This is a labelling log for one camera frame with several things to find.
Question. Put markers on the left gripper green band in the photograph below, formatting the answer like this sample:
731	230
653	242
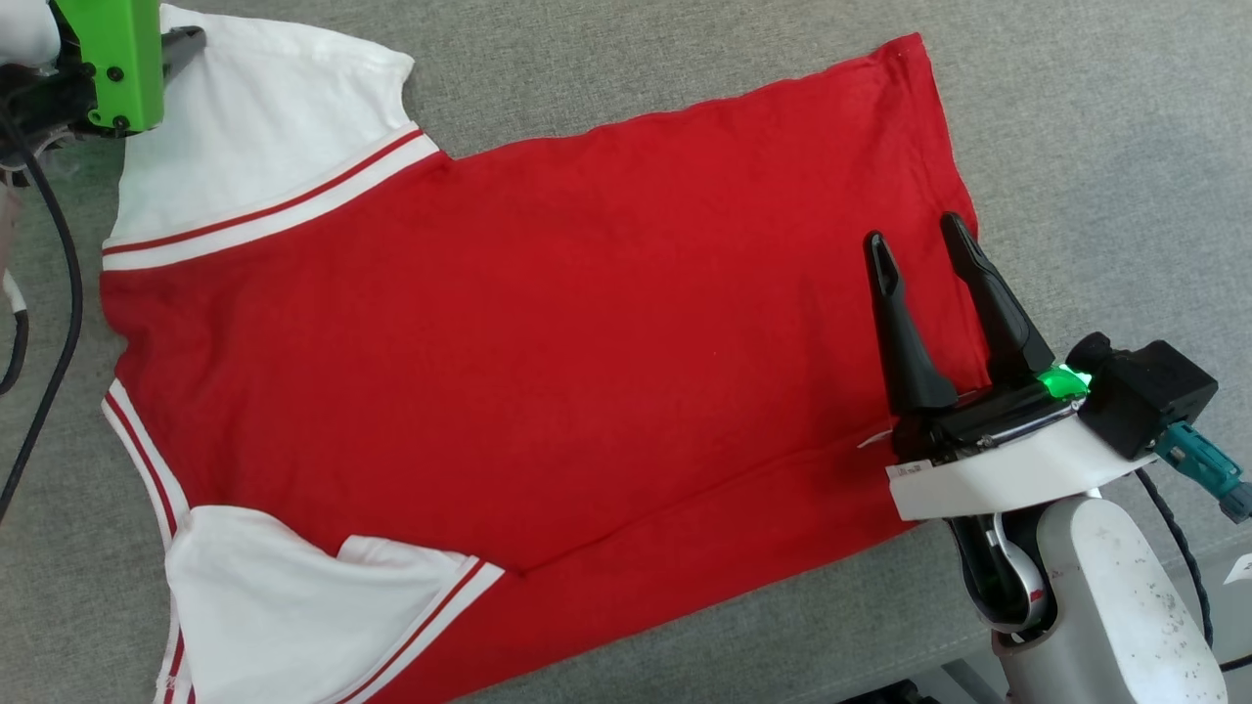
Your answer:
112	59

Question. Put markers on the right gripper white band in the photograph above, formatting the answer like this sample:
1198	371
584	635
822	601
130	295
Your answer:
1017	469

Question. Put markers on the red and white t-shirt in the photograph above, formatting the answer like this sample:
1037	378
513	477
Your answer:
538	342

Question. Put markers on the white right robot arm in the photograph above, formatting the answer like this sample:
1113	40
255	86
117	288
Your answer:
1105	606

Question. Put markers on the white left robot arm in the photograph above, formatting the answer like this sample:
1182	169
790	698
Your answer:
24	29

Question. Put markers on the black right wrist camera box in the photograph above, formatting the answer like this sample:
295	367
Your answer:
1149	396

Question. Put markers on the teal right camera connector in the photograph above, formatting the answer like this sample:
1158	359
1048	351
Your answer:
1203	464

